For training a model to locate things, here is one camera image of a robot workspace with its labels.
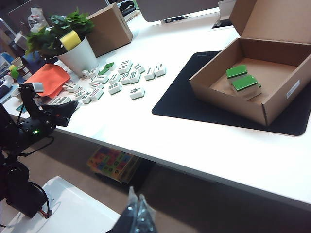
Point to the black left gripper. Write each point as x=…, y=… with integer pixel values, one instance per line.
x=54, y=115

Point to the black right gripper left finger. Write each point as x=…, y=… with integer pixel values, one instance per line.
x=131, y=218

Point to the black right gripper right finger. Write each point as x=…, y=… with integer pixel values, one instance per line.
x=145, y=218

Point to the brown paper box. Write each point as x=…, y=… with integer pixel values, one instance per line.
x=230, y=104

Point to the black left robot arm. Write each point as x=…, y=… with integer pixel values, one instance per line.
x=14, y=189

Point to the mahjong tile circle marks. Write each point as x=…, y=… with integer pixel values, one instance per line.
x=69, y=87

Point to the mahjong tile nine bamboo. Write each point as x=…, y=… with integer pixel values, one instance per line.
x=96, y=94

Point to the mahjong tile red green bamboo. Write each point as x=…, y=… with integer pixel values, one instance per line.
x=95, y=85

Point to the mahjong tile green bamboo marks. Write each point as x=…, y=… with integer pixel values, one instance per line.
x=102, y=78
x=123, y=70
x=114, y=88
x=126, y=63

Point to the mahjong tile four bamboo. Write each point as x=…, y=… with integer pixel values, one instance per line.
x=114, y=78

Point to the colourful box under table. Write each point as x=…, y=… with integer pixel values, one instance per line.
x=109, y=162

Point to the mahjong tile bird mark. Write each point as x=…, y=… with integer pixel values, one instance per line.
x=137, y=93

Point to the mahjong tile six bamboo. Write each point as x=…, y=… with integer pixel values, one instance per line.
x=134, y=77

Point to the mahjong tile zigzag bamboo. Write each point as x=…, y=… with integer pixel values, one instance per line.
x=139, y=68

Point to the closed brown cardboard box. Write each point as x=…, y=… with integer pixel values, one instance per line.
x=109, y=31

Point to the mahjong tile two bamboo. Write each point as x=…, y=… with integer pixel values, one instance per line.
x=149, y=74

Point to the mahjong tile three bamboo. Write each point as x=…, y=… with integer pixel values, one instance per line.
x=160, y=70

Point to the orange cloth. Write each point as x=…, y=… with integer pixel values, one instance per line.
x=48, y=78

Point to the green plant in white pot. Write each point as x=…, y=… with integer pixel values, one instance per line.
x=77, y=58

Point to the brown paper cup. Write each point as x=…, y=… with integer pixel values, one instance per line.
x=24, y=72

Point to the green cup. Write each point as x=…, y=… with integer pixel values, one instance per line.
x=14, y=71

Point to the yellow sponge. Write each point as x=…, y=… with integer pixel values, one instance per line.
x=70, y=40

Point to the clear plastic bottle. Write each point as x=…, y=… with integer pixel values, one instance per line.
x=36, y=18

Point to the black desk mat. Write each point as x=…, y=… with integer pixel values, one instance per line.
x=175, y=104

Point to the black bag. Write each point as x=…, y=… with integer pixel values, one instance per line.
x=127, y=8

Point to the white divider foot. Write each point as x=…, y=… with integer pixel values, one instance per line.
x=163, y=21

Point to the grey-brown desk divider panel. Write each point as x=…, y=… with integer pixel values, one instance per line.
x=179, y=8

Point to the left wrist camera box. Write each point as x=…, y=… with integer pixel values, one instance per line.
x=36, y=87

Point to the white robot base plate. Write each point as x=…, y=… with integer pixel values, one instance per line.
x=73, y=208

